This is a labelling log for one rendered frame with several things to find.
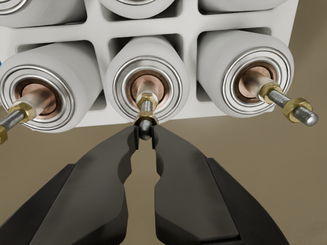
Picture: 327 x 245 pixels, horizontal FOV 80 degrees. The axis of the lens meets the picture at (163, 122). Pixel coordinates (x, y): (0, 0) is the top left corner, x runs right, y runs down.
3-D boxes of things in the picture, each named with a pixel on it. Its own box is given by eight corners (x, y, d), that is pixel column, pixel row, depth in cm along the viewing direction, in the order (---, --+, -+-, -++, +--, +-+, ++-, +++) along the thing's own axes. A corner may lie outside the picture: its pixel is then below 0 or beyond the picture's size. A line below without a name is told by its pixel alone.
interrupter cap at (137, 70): (194, 74, 21) (195, 76, 21) (162, 129, 24) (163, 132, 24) (129, 40, 19) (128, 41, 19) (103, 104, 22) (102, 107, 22)
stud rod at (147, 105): (154, 97, 20) (155, 137, 14) (145, 102, 20) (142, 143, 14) (149, 89, 20) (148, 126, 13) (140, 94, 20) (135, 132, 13)
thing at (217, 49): (234, 19, 35) (302, 23, 19) (238, 71, 39) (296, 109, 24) (181, 35, 36) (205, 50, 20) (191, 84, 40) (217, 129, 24)
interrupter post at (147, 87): (162, 85, 22) (164, 96, 19) (153, 103, 23) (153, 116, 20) (142, 75, 21) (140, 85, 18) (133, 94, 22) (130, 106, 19)
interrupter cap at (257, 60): (289, 36, 20) (293, 37, 19) (286, 103, 23) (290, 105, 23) (215, 57, 20) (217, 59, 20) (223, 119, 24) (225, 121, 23)
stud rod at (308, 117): (265, 80, 20) (320, 113, 14) (265, 90, 21) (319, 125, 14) (255, 83, 20) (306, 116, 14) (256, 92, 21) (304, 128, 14)
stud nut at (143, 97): (159, 106, 19) (160, 110, 18) (144, 113, 19) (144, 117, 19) (149, 89, 18) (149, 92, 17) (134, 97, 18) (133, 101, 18)
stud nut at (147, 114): (161, 125, 16) (162, 131, 15) (143, 134, 16) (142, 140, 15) (149, 105, 15) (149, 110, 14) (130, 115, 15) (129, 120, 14)
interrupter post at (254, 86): (263, 68, 21) (281, 77, 18) (264, 89, 22) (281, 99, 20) (242, 74, 21) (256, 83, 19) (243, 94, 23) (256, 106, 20)
